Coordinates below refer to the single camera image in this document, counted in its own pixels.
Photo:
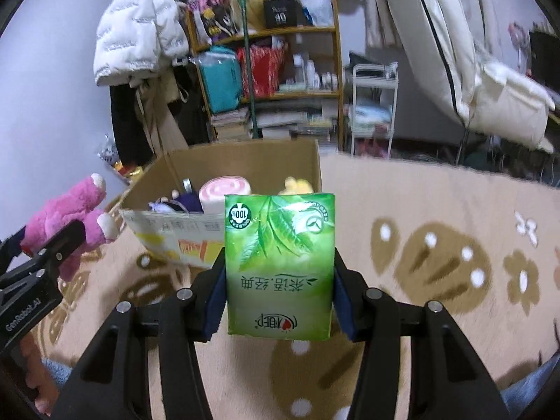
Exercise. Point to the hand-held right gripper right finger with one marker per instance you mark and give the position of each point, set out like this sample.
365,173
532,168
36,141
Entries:
343,306

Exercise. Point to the black monitor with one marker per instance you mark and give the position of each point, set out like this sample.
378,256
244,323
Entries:
544,61

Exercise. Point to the lavender plush toy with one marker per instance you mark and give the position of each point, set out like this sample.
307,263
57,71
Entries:
159,205

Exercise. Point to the black hanging garment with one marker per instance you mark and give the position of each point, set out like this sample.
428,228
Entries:
127,127

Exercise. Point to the group of white bottles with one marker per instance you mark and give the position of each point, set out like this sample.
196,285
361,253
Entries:
313,76

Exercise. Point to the person's right jeans leg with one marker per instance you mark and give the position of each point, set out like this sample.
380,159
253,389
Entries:
533,385

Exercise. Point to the stack of books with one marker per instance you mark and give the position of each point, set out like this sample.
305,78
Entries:
229,124

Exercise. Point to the yellow bear plush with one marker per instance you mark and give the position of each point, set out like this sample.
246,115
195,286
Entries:
295,186

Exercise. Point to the white folded mattress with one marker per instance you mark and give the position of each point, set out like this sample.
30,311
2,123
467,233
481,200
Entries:
442,30

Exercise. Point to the white puffer jacket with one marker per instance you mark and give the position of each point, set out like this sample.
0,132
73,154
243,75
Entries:
131,22

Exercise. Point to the black box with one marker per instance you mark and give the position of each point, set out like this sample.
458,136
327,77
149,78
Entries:
281,12

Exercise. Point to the pile of magazines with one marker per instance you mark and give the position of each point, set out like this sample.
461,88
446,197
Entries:
297,124

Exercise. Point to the beige hanging coat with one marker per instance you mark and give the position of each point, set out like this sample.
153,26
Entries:
164,122

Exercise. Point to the red gift bag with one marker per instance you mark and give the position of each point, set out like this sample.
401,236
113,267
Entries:
264,72

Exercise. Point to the cardboard box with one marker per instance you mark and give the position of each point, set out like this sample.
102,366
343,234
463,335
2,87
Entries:
262,162

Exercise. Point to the green pole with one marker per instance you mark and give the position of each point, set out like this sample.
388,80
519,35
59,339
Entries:
249,74

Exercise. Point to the person's jeans leg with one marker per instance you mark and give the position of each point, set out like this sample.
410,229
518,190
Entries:
533,385
57,369

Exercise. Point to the white trolley cart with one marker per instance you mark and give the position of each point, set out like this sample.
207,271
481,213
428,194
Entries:
374,72

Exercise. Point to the green tissue packet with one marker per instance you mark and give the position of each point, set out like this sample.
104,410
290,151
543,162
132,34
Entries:
280,267

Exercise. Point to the person's left forearm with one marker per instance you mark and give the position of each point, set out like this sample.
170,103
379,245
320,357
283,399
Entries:
37,376

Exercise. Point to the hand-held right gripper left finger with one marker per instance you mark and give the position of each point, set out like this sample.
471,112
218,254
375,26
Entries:
214,306

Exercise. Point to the blond fluffy item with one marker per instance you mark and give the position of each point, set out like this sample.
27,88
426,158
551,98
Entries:
256,6

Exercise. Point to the pink white roll plush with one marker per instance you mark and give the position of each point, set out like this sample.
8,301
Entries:
221,190

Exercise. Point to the teal bag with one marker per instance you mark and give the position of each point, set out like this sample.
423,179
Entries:
221,81

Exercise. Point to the black flower print bag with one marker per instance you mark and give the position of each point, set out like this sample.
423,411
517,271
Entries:
214,13

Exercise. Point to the person's left jeans leg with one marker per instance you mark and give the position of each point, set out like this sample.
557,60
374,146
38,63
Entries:
57,369

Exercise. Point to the dark purple plush doll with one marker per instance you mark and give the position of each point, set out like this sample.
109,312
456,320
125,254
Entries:
190,201

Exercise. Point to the pink figure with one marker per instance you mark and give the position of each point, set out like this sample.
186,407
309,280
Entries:
518,43

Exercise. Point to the pink bear plush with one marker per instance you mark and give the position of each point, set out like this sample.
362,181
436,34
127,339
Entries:
61,210

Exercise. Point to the beige brown printed blanket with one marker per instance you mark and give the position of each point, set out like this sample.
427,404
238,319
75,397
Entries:
415,192

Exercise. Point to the wooden shelf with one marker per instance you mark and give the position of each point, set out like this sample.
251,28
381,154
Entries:
302,30

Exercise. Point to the plastic bag of toys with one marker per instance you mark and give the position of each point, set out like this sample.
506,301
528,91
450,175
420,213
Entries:
113,157

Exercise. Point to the dark hanging garment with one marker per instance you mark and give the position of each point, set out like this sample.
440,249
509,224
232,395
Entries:
190,109

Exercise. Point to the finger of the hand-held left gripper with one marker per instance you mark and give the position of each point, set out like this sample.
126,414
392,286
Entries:
57,249
9,249

